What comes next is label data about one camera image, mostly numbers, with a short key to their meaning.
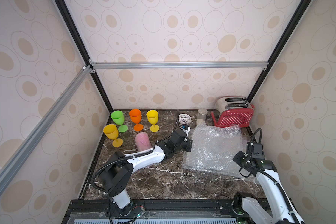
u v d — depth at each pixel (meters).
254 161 0.57
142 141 0.92
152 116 0.96
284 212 0.41
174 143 0.64
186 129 0.75
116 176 0.44
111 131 0.87
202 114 1.00
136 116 0.95
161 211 0.73
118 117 0.95
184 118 1.12
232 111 0.97
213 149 0.90
